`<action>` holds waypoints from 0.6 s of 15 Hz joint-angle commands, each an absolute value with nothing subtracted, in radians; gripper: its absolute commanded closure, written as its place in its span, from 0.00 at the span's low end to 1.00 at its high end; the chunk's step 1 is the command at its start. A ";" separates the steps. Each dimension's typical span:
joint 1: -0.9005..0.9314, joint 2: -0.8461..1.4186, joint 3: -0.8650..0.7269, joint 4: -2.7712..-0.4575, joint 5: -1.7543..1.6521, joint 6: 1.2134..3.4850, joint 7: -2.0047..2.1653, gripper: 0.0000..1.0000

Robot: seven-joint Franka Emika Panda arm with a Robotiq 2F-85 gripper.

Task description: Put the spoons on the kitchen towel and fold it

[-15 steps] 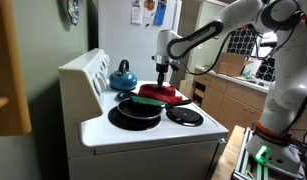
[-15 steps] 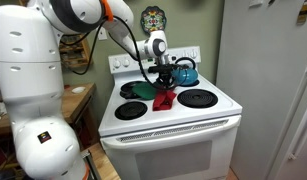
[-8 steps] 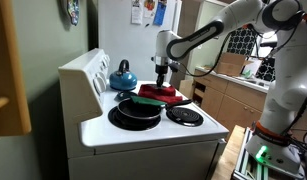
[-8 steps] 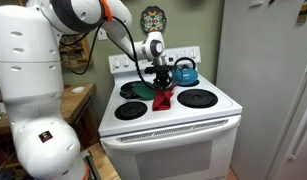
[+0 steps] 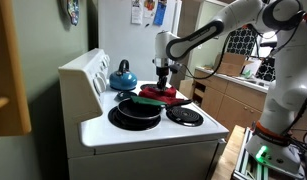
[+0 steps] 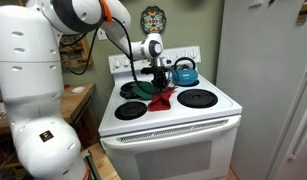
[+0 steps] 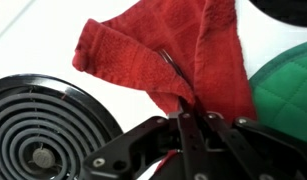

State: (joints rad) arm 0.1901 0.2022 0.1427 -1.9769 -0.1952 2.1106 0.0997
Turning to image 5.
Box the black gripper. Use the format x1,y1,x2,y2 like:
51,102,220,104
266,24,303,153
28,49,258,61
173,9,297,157
155,65,170,90

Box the red kitchen towel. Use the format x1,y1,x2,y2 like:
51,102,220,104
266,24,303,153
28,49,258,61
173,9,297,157
138,86,178,104

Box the black coil burner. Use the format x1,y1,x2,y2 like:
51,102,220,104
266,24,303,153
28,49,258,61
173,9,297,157
107,105,162,132
166,106,205,127
139,83,161,92
109,84,138,92

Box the green cloth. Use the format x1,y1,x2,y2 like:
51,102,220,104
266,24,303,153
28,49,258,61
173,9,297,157
130,95,168,108

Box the black frying pan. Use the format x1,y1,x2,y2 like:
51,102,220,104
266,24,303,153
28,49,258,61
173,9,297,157
116,97,194,120

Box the white refrigerator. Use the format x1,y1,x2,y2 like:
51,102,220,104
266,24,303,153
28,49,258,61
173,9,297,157
97,0,183,84

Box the colourful fridge flyer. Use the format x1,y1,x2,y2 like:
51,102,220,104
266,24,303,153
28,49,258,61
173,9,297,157
153,0,168,27

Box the cardboard box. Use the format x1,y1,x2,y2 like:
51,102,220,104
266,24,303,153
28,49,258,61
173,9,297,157
213,52,254,77

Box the white fridge paper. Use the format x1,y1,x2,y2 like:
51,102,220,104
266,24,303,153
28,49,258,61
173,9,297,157
130,0,144,25

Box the white electric stove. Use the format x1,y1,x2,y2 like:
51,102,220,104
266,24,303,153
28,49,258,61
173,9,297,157
57,48,230,180

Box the fridge picture magnet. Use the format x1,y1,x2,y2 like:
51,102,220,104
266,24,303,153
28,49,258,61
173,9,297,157
142,0,157,19

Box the wooden base cabinets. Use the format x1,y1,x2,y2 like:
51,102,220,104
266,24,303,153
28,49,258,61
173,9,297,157
192,68,276,134

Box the pale green tall cabinet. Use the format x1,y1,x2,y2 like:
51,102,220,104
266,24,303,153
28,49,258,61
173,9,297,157
186,0,241,68

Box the green item on counter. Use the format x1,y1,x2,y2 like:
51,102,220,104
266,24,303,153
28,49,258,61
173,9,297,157
242,69,256,80

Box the white countertop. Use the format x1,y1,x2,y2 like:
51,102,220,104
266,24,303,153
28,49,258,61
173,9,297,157
194,65,274,95

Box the wooden platform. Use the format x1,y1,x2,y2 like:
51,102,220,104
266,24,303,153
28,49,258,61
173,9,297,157
211,124,247,180

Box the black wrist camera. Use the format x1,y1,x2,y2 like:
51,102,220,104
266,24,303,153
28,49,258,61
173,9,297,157
169,64,181,75

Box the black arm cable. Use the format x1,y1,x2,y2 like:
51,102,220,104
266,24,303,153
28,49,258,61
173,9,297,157
174,36,227,81

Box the blue kettle with black handle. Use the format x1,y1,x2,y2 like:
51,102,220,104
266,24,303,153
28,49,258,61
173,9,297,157
108,59,139,92

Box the black stereo camera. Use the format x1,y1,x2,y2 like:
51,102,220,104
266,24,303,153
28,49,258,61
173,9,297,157
259,40,278,48

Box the colourful decorative wall plate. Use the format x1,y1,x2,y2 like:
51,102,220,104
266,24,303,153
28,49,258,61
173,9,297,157
66,0,80,27

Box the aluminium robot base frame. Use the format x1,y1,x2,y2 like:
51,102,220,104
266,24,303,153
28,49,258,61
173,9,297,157
232,128,307,180

